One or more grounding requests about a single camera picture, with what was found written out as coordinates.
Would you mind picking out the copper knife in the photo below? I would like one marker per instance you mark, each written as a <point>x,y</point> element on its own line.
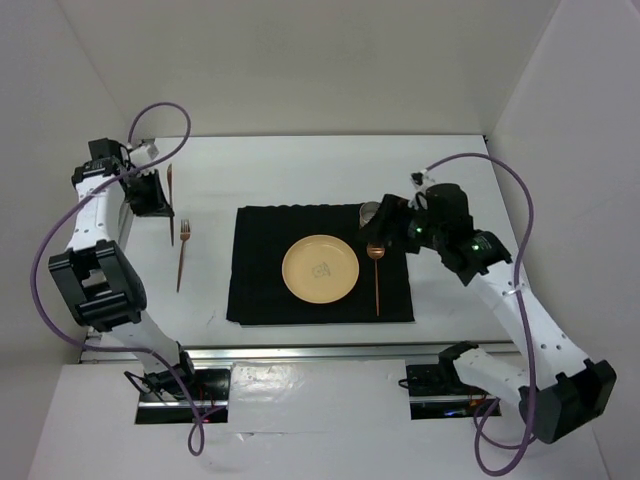
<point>169,179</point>

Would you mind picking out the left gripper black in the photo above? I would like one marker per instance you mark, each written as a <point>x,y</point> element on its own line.
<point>158,204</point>

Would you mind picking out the black cloth placemat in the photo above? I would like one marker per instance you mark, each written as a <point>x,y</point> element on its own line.
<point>257,292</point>

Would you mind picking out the metal cup copper base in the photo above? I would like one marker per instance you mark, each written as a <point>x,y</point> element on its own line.
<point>367,211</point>

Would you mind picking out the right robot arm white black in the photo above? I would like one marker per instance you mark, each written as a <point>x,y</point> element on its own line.
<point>567,389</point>

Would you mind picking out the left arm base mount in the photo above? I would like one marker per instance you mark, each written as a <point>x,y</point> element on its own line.
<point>210,391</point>

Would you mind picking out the yellow plate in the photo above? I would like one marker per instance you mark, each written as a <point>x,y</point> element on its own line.
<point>320,269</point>

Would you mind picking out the aluminium front rail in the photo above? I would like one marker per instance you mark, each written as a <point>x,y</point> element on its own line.
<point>309,352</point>

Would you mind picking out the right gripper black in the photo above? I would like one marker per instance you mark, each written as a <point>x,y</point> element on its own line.
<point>392,208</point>

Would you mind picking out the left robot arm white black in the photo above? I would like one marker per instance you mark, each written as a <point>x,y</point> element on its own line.
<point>96,280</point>

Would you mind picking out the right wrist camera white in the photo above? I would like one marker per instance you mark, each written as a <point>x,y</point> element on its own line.
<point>420,179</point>

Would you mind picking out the copper fork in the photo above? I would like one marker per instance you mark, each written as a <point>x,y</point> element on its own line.
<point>184,236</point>

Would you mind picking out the copper spoon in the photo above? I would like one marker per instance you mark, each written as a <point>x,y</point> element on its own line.
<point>376,253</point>

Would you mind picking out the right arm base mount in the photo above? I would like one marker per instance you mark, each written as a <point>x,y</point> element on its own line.
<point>436,391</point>

